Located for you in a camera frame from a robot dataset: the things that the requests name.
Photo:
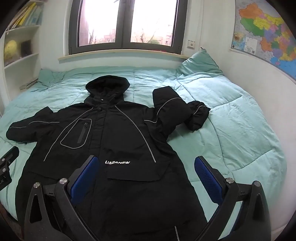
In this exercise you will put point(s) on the colourful wall map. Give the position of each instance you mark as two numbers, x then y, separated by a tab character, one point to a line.
266	30

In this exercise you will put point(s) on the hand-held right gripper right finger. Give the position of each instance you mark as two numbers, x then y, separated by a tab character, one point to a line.
205	178

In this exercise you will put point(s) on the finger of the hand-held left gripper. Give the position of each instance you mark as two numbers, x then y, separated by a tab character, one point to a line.
4	178
10	154

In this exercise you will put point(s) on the wooden window sill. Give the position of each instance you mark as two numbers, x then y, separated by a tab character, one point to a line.
120	53

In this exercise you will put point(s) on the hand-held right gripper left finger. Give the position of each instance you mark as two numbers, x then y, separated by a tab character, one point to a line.
84	178

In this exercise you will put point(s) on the dark framed window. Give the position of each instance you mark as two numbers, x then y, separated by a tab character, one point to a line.
124	45

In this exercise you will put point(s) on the teal pillow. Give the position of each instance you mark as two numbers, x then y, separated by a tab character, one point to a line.
198	62
49	76

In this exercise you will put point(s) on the black hooded jacket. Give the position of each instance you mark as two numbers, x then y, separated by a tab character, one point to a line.
120	139

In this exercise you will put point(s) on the teal quilt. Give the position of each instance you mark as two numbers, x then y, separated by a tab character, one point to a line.
231	139

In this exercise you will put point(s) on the white wall socket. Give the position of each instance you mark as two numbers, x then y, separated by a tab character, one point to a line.
191	44

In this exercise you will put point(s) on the yellow plush toy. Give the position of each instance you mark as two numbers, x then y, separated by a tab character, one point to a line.
11	49

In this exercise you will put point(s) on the white bookshelf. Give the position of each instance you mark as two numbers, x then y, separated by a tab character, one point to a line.
23	61

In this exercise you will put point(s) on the row of books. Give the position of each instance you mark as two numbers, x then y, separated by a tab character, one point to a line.
27	16

